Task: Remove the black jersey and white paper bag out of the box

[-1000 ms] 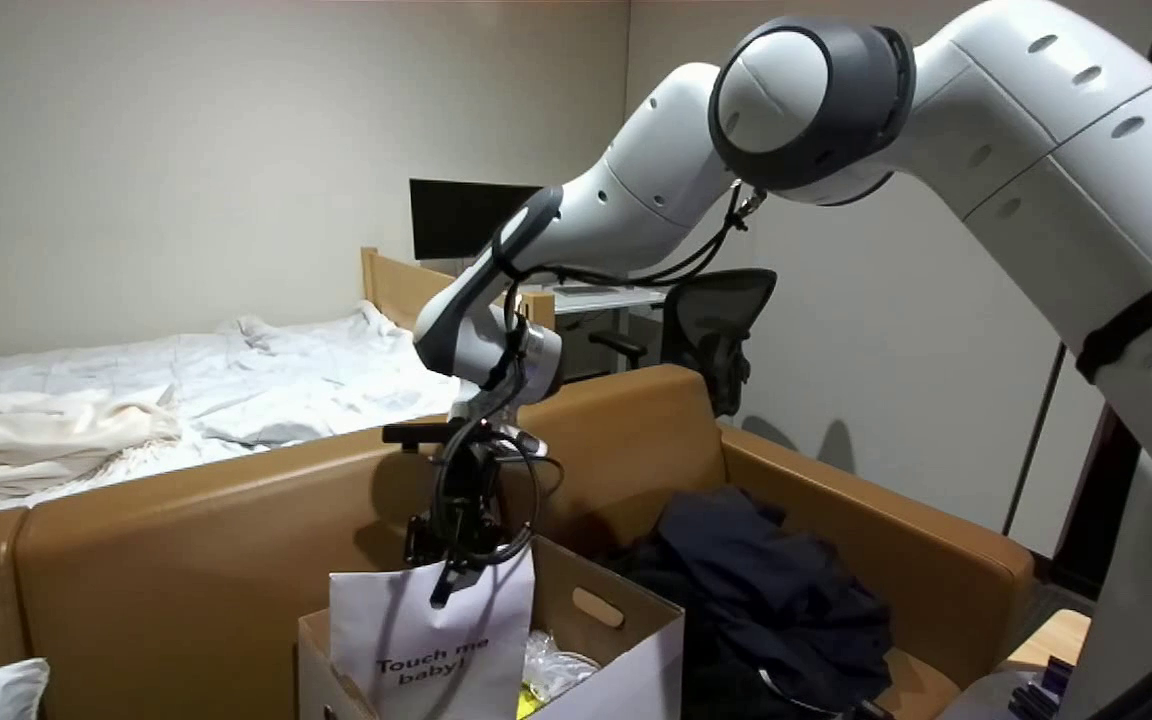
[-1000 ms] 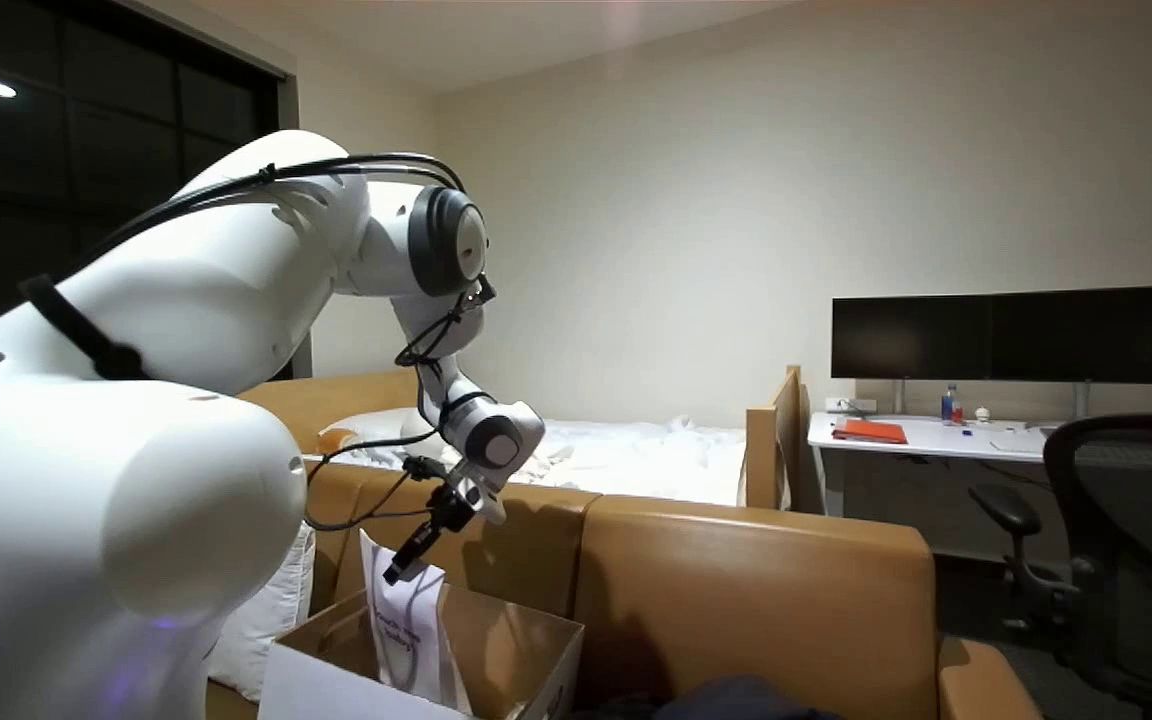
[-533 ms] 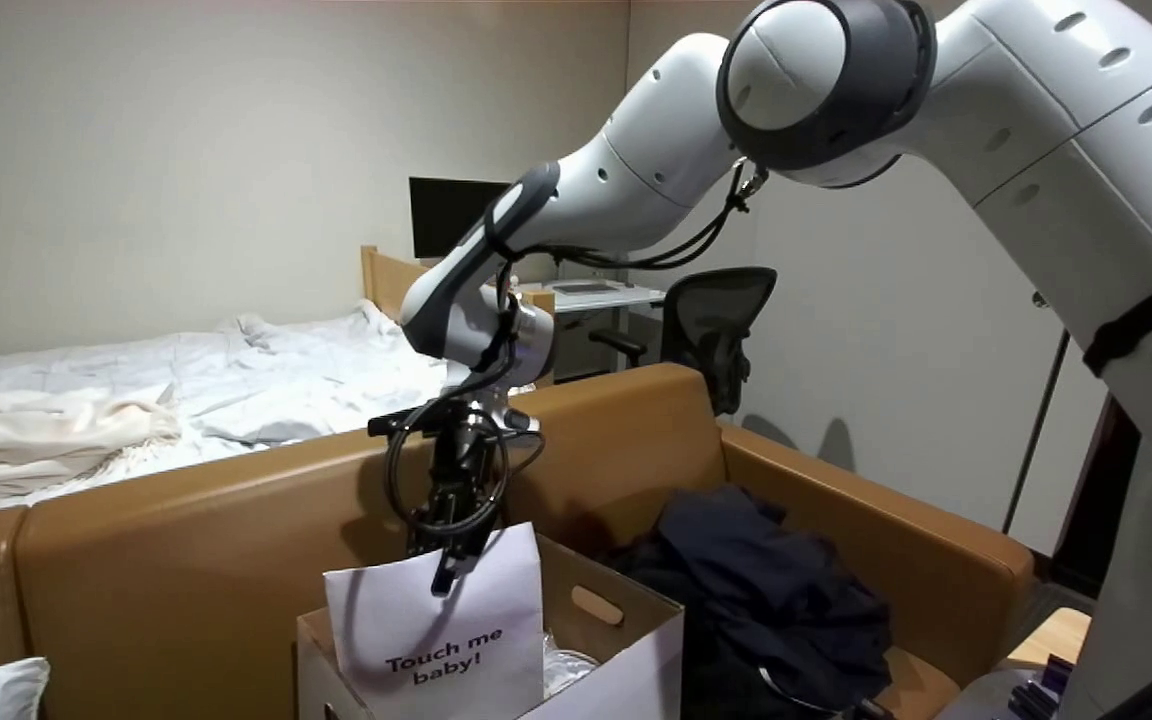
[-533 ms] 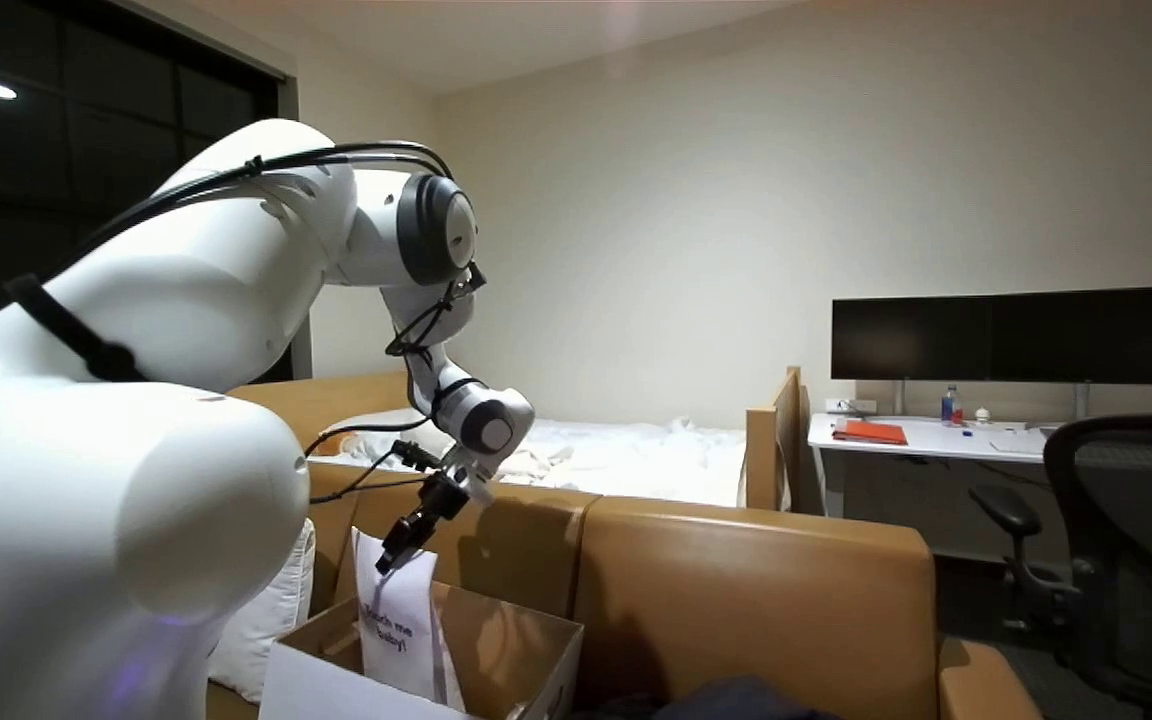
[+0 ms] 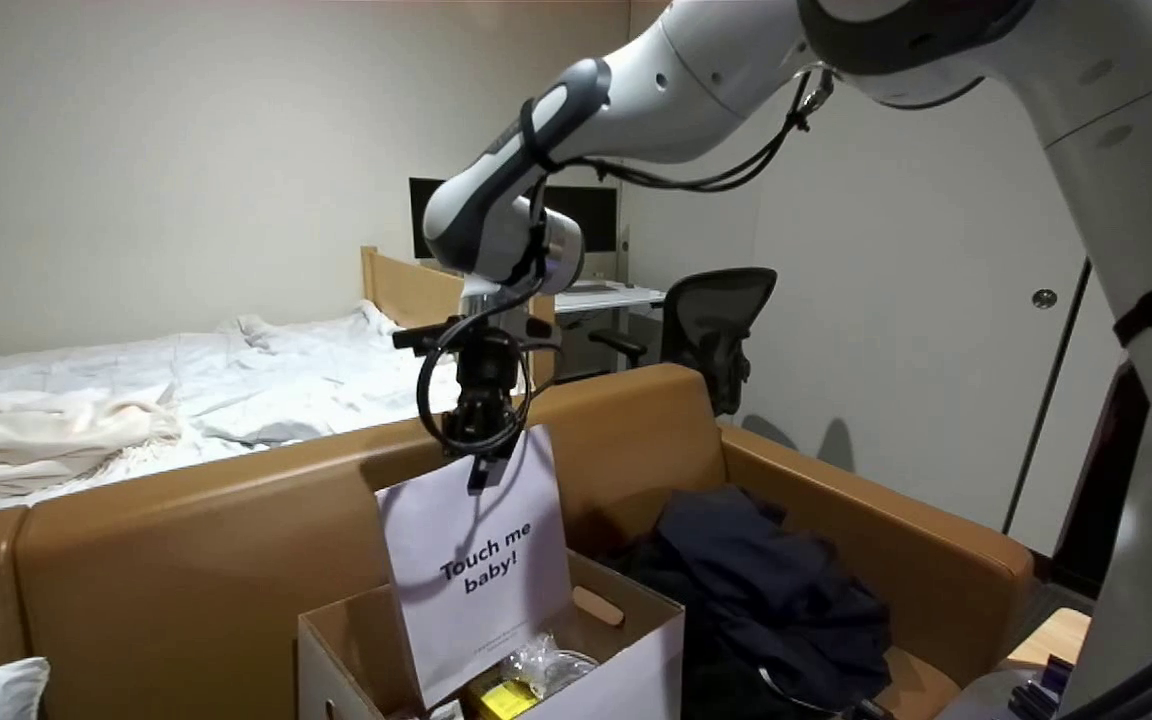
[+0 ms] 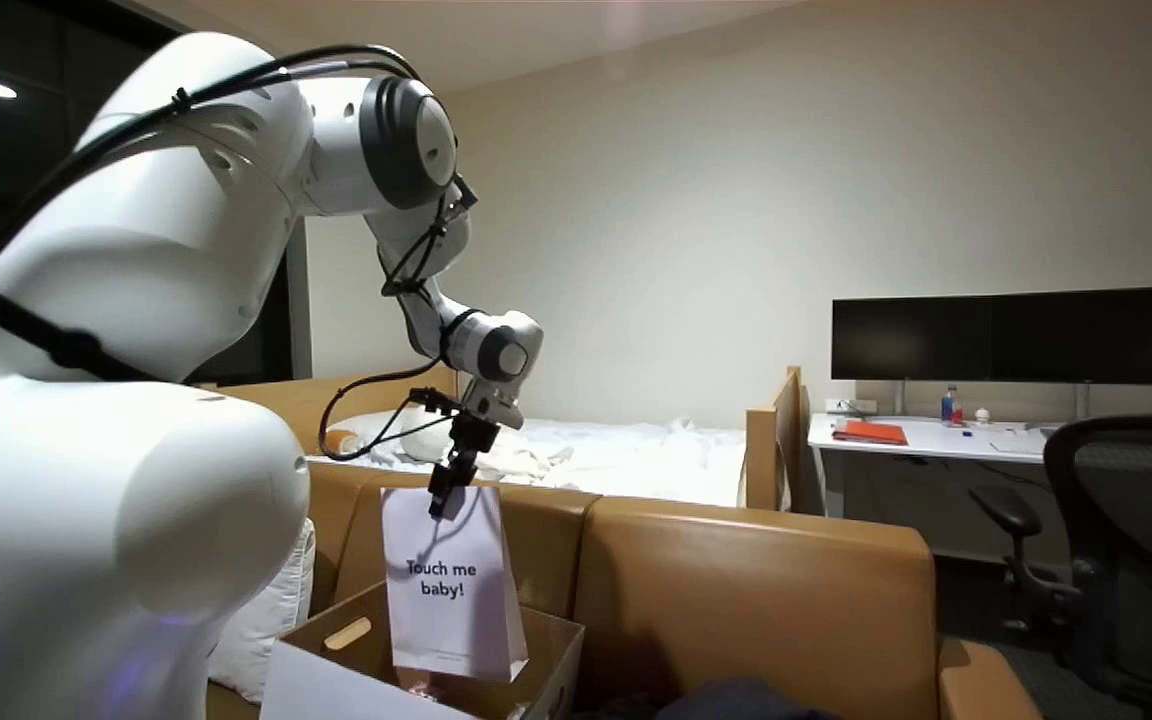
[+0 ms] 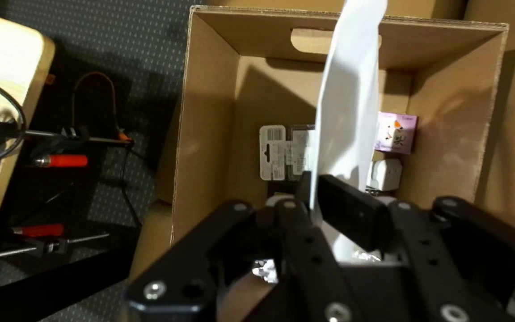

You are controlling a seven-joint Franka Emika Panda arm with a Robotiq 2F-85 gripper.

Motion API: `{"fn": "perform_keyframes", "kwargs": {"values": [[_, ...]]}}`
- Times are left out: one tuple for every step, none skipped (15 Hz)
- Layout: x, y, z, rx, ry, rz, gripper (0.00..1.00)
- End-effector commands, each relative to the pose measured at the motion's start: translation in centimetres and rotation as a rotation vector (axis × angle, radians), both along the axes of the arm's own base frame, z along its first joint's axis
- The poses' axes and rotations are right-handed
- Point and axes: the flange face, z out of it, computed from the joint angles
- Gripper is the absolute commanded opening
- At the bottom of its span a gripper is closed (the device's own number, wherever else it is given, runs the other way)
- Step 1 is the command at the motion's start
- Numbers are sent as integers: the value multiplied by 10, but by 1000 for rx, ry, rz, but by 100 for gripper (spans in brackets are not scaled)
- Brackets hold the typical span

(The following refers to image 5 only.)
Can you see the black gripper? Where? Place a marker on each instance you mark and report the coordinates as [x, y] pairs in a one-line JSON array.
[[491, 395]]

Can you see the white paper bag with text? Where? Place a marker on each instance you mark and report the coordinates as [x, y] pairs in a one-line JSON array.
[[468, 603]]

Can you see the black jersey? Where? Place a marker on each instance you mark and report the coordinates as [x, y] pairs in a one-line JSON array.
[[776, 584]]

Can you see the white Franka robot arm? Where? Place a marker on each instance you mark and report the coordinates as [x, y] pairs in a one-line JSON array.
[[1136, 163]]

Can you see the cardboard box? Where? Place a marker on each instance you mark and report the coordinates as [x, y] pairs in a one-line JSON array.
[[337, 665]]

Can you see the white desk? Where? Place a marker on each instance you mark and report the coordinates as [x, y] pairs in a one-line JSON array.
[[603, 296]]

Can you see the clear plastic packaging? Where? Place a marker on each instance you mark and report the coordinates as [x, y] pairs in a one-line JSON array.
[[553, 665]]

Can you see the yellow package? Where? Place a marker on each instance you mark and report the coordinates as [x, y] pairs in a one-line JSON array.
[[504, 696]]

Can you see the black office chair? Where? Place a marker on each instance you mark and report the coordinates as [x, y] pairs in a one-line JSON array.
[[716, 320]]

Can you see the bed with white sheets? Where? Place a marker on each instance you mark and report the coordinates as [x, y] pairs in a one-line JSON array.
[[139, 402]]

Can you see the white door with knob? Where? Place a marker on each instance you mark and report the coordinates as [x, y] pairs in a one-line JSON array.
[[950, 335]]

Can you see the light wooden table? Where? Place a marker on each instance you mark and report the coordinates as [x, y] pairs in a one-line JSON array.
[[1048, 636]]

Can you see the wooden bed frame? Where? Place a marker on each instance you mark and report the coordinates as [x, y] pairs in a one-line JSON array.
[[402, 285]]

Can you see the black wall screen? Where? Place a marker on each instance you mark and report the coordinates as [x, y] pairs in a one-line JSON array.
[[590, 222]]

